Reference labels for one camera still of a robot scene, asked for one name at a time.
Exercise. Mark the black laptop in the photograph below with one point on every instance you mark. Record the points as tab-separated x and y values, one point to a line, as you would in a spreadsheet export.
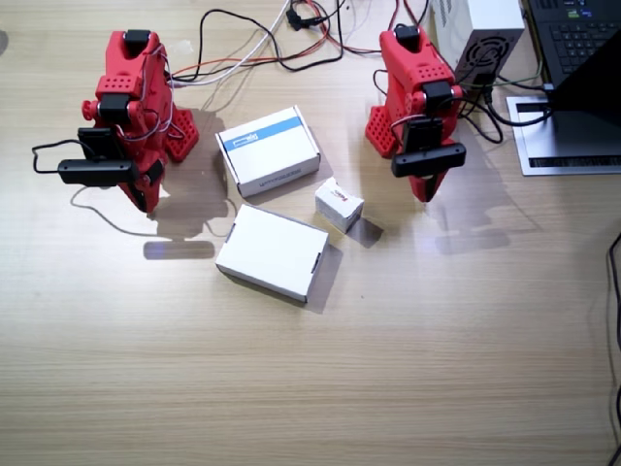
582	39

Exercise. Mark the black bar webcam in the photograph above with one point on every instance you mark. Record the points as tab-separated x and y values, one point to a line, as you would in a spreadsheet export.
97	172
427	162

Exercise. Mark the small white box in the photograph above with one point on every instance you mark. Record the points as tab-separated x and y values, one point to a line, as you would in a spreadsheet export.
337	204

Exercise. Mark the plain white cardboard box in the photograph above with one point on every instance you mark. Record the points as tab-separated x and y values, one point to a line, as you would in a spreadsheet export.
271	247

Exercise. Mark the silver laptop stand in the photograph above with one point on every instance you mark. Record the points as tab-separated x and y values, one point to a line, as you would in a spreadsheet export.
558	145

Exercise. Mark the white power supply case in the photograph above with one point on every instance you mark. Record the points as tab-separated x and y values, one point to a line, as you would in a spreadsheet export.
490	19

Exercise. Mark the red robot arm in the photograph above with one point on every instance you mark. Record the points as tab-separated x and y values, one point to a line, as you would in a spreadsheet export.
407	63
121	82

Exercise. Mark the white box with blue label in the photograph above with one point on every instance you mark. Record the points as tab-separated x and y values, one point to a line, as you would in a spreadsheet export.
262	160

